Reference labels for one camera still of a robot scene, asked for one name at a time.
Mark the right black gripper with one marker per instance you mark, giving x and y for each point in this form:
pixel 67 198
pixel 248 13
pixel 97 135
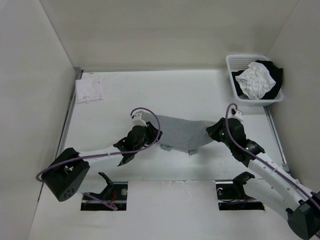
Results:
pixel 212 130

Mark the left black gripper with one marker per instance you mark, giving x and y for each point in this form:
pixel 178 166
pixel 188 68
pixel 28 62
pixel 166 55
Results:
pixel 153 133

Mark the grey tank top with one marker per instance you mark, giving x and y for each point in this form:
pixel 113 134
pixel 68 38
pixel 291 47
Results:
pixel 183 135

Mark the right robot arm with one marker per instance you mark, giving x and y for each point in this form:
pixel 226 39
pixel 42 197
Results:
pixel 267 182

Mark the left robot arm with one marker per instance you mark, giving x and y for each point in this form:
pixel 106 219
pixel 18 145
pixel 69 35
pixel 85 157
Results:
pixel 65 175

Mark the white tank top in basket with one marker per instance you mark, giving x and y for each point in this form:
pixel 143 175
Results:
pixel 254 82

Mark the folded white tank top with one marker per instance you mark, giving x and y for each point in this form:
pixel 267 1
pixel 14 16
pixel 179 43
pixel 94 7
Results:
pixel 88 90

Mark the black tank top in basket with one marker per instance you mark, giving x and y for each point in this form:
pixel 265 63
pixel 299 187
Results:
pixel 277 74

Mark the white plastic laundry basket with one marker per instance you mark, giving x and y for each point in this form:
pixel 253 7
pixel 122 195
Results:
pixel 240 62

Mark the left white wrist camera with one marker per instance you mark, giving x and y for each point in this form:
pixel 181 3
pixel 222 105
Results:
pixel 137 119

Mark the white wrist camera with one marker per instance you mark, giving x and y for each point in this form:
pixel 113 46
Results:
pixel 137 119
pixel 237 114

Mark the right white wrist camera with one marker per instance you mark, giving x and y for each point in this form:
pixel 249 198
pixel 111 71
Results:
pixel 237 114

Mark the left metal table rail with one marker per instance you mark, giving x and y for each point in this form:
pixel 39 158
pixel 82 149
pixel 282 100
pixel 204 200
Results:
pixel 69 113

